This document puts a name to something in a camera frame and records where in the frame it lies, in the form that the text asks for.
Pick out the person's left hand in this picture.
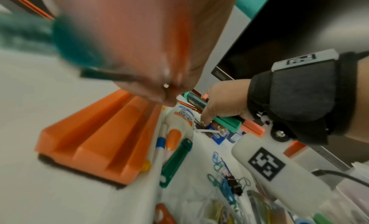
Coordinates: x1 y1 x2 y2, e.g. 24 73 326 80
53 0 240 108

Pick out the person's right hand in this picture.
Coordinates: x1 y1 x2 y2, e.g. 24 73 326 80
200 78 256 128

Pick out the bundle of pens and markers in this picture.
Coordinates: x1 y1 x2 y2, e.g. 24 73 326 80
184 92 266 137

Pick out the white glue bottle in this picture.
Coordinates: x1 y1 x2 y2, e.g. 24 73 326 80
165 105 194 151

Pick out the teal capped pen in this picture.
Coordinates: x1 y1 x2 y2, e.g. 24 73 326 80
0 12 139 83

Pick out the pile of coloured paper clips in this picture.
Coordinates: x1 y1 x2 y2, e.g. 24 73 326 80
146 123 335 224

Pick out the white desk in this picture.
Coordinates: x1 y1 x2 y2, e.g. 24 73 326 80
0 4 369 224

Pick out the black marker wristband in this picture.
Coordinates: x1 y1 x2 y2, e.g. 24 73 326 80
246 48 359 145

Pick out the green backdrop cloth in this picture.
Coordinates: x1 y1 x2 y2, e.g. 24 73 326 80
233 0 276 18

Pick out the black computer monitor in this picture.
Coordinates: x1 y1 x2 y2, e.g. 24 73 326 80
211 0 369 83

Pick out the black monitor stand base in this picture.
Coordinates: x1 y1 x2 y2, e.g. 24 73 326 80
0 0 57 20

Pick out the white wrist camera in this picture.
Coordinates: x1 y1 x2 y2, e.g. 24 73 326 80
230 120 341 219

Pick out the black cable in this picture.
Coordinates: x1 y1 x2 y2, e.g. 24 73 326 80
312 169 369 187

